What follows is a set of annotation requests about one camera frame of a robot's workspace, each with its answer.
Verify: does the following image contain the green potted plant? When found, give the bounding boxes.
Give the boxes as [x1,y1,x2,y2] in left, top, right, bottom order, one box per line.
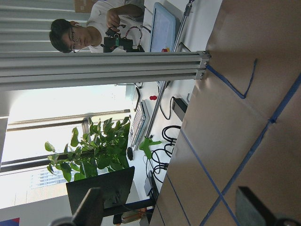
[45,117,130,182]

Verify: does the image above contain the aluminium frame post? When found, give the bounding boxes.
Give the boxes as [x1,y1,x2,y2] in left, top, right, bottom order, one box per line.
[0,51,211,91]

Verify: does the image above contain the brown paper table cover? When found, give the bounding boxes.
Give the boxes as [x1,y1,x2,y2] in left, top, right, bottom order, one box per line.
[150,0,301,226]

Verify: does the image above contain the green handled reacher grabber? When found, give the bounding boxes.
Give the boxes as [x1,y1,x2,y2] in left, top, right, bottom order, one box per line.
[139,0,196,161]

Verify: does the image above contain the black monitor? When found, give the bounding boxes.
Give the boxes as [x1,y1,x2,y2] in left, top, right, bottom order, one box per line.
[66,166,155,217]

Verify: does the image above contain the blue teach pendant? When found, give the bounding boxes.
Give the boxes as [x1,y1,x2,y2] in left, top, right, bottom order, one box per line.
[150,2,179,52]

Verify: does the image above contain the black computer mouse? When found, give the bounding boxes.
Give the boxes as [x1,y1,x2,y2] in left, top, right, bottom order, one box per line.
[126,147,134,161]

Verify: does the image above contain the person with glasses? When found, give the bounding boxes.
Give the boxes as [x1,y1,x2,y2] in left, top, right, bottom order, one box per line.
[49,0,145,53]

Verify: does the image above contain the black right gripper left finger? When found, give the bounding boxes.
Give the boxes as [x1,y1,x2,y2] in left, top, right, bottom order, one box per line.
[71,187,104,226]

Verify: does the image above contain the black power adapter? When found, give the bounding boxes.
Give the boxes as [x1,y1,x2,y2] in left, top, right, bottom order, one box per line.
[172,98,188,121]

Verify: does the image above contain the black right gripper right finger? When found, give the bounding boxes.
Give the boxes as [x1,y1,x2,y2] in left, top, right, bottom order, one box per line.
[236,186,276,226]

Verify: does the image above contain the white keyboard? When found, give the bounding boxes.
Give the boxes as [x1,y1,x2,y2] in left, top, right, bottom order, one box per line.
[128,100,150,151]

